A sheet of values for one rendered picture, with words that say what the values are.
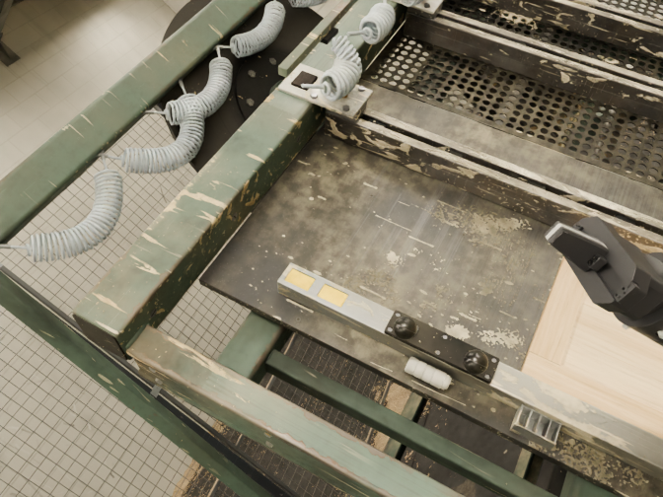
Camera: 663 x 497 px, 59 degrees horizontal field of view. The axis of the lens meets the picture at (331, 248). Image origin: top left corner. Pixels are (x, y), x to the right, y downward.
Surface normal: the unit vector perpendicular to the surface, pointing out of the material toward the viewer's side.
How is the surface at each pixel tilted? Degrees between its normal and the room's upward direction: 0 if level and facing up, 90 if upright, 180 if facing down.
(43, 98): 90
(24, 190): 90
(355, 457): 54
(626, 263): 16
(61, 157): 90
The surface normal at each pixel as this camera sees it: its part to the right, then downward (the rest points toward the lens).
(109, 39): 0.62, -0.36
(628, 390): 0.04, -0.58
